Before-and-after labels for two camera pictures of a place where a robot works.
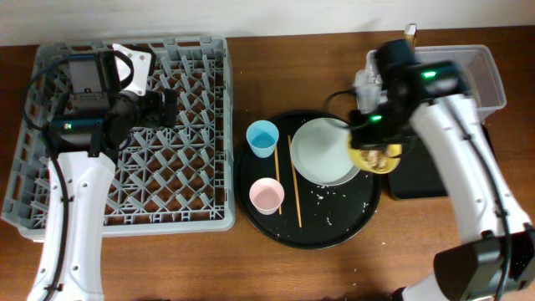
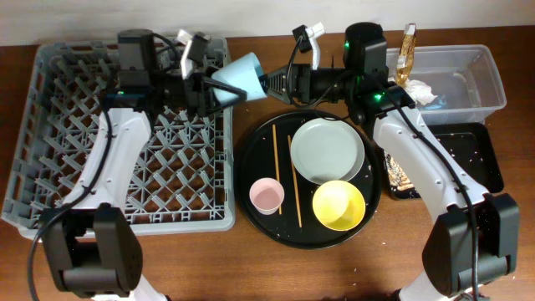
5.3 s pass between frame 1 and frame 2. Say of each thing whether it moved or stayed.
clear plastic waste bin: stayed
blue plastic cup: moved
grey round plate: stayed
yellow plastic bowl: moved
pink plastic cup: stayed
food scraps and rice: moved
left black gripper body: moved
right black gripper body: moved
